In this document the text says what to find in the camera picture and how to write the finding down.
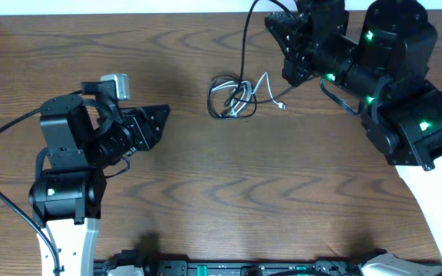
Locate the white USB cable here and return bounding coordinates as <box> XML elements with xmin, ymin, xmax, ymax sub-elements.
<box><xmin>209</xmin><ymin>71</ymin><xmax>287</xmax><ymax>118</ymax></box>

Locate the black USB cable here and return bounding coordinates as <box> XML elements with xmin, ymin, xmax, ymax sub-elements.
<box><xmin>206</xmin><ymin>0</ymin><xmax>297</xmax><ymax>120</ymax></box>

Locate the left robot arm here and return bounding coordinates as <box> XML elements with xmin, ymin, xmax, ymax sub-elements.
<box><xmin>29</xmin><ymin>94</ymin><xmax>170</xmax><ymax>275</ymax></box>

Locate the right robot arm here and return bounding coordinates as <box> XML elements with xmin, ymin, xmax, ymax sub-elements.
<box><xmin>265</xmin><ymin>0</ymin><xmax>442</xmax><ymax>275</ymax></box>

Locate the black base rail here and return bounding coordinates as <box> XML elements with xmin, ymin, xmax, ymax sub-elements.
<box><xmin>94</xmin><ymin>248</ymin><xmax>442</xmax><ymax>276</ymax></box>

